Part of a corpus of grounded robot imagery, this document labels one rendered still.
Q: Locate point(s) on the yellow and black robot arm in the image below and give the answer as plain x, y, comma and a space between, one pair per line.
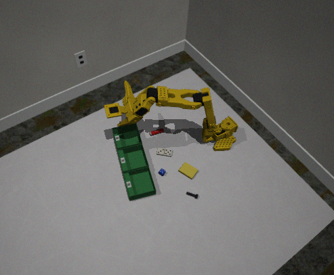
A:
163, 96

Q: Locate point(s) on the grey domino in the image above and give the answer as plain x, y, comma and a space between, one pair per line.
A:
164, 152

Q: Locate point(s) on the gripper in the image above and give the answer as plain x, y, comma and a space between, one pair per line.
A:
114, 110

